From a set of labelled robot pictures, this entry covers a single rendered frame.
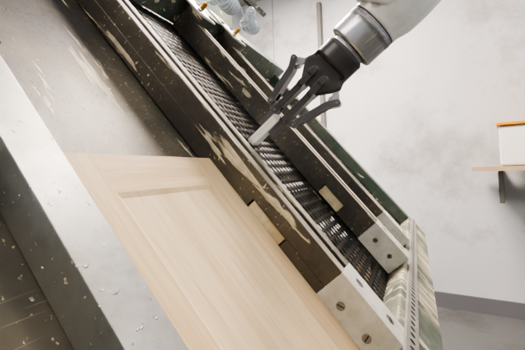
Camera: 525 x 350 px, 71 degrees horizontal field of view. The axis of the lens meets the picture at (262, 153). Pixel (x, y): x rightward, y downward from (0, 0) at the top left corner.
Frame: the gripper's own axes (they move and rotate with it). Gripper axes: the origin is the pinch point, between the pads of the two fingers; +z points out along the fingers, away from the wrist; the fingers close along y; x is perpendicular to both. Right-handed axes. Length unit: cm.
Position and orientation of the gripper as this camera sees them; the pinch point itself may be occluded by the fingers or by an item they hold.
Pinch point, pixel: (266, 130)
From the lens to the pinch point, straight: 69.6
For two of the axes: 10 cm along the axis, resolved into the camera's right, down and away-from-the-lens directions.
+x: -3.1, 0.0, -9.5
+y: -6.4, -7.4, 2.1
